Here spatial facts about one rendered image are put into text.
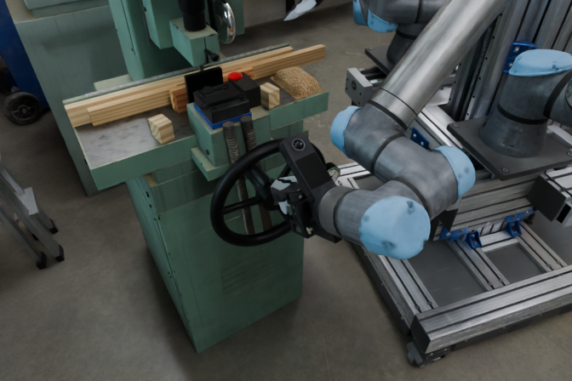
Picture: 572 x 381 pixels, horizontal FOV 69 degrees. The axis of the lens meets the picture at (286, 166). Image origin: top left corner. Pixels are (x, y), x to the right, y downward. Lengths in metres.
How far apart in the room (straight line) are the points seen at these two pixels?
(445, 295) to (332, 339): 0.43
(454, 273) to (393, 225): 1.14
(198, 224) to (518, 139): 0.82
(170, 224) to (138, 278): 0.79
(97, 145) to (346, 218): 0.62
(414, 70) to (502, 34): 0.64
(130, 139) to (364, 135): 0.55
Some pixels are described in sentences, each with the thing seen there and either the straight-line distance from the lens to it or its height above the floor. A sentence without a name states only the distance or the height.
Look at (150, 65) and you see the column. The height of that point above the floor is 0.92.
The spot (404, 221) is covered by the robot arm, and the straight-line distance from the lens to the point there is 0.51.
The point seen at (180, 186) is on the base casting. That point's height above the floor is 0.77.
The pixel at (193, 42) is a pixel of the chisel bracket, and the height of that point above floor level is 1.06.
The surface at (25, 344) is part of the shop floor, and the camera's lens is 1.88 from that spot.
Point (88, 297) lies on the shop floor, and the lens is 1.89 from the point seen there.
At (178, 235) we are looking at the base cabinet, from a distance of 1.14.
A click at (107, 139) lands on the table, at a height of 0.90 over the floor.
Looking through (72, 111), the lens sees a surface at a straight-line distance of 1.06.
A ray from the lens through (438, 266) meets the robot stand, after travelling 1.64.
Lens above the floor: 1.45
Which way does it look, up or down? 40 degrees down
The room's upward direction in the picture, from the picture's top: straight up
